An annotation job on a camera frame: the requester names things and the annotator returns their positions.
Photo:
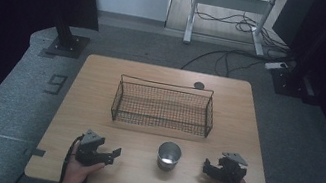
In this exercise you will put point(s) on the metal cup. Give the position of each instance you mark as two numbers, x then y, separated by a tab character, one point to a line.
168	157

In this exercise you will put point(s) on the white metal desk frame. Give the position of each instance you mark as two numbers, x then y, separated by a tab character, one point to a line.
231	1

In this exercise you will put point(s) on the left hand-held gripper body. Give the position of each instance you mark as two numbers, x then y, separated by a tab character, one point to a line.
88	151

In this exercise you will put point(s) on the black stand with base plate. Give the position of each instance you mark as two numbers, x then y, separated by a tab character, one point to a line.
66	42
291	83

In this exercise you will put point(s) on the dark round table grommet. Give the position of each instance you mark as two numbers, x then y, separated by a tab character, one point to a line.
199	85

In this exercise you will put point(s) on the white power strip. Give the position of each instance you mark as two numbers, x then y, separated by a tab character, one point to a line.
275	65

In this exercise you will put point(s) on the person's left hand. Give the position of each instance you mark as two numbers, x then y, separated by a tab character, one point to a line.
77	171

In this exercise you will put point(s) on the dark tape strip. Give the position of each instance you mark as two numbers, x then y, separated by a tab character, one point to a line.
38	152

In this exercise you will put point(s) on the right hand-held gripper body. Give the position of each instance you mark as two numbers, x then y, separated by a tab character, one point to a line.
231	169

